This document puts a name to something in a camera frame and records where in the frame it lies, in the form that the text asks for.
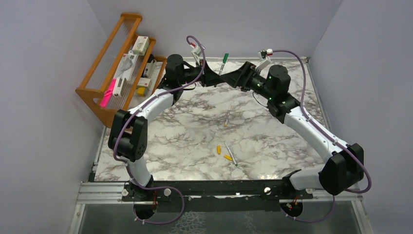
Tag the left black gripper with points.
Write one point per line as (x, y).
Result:
(209, 77)

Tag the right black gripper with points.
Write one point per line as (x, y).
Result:
(241, 76)

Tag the white marker orange end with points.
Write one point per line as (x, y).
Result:
(227, 116)

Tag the green pen cap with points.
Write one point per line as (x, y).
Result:
(225, 58)

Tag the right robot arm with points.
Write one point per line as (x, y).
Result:
(343, 163)

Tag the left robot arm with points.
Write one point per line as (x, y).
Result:
(129, 133)

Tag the white red small box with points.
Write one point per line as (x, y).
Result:
(144, 83)

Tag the yellow small block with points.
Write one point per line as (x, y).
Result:
(142, 91)

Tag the white box top shelf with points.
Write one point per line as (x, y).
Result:
(140, 46)

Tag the white marker on table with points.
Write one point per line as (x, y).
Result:
(231, 154)

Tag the wooden rack shelf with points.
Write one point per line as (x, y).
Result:
(99, 76)

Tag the white blister pack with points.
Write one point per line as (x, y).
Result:
(126, 65)

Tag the white box beside pink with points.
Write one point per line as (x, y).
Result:
(119, 87)

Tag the pink highlighter item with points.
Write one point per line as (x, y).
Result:
(108, 94)

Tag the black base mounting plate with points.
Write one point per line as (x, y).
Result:
(228, 205)

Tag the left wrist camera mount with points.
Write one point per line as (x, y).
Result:
(197, 54)

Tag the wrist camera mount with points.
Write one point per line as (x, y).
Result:
(264, 59)
(197, 54)

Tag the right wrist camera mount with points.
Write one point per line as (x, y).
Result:
(264, 59)

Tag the aluminium rail frame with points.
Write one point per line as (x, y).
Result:
(96, 193)

